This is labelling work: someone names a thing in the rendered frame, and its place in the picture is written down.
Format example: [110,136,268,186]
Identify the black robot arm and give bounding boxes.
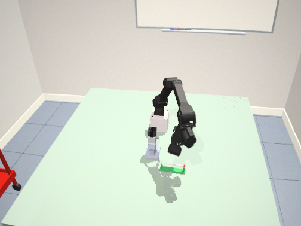
[152,77,197,149]

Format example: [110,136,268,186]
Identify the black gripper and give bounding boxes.
[167,126,183,157]

